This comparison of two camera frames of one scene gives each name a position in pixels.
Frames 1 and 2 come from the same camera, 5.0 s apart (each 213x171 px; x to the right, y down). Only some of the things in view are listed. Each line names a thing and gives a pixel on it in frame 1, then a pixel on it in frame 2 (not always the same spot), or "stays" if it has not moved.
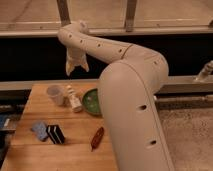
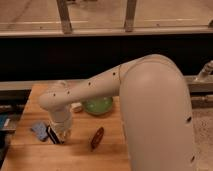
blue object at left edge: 4,121 stays
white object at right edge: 203,74 stays
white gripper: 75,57 → 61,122
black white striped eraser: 55,134 stays
